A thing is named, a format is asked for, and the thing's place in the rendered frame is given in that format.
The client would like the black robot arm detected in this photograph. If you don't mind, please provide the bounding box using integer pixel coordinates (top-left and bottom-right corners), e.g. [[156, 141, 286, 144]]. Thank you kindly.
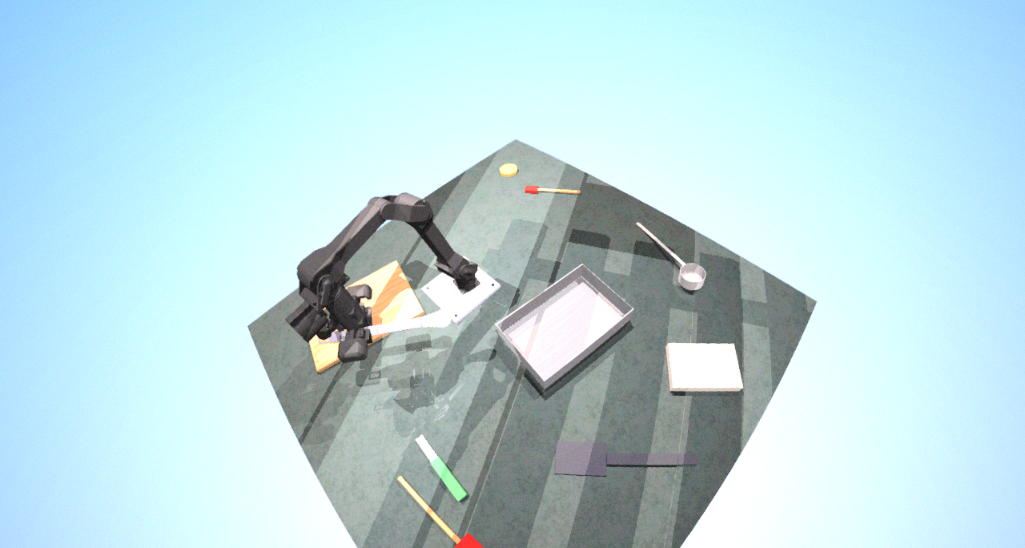
[[285, 192, 480, 342]]

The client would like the white measuring scoop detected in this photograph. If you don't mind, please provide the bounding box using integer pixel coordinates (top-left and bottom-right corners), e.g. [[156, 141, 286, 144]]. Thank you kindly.
[[637, 223, 706, 290]]

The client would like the green and white flat bar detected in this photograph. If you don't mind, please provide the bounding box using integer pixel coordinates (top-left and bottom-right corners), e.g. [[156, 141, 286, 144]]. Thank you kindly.
[[416, 435, 468, 502]]

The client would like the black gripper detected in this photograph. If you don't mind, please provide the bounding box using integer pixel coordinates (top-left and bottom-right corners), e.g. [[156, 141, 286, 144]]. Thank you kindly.
[[329, 284, 372, 363]]

